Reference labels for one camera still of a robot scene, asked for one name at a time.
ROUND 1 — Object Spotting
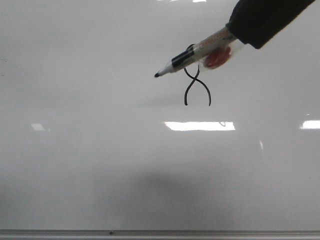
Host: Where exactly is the grey aluminium whiteboard frame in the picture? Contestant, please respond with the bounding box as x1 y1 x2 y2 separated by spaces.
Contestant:
0 229 320 240

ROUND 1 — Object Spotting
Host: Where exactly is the black dry-erase marker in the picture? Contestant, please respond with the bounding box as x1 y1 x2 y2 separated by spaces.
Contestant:
154 27 244 78

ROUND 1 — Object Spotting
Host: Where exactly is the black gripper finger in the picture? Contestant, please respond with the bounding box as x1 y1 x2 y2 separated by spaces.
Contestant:
227 0 313 49

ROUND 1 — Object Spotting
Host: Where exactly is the white glossy whiteboard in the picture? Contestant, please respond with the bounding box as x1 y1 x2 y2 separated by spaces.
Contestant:
0 0 320 231

